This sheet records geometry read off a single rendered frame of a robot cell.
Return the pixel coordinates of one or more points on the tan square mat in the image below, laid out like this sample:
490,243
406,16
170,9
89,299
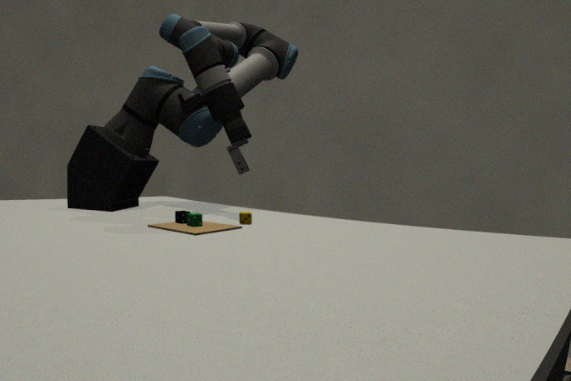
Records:
207,227

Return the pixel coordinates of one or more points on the green die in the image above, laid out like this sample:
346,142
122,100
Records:
194,219

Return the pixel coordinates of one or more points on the yellow die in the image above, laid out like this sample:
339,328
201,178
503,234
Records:
245,218

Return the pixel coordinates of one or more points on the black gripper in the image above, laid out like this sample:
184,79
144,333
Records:
220,95

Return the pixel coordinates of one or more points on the black die with white pips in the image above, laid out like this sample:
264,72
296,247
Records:
180,216

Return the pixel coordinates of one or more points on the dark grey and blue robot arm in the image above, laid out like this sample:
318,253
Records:
154,99

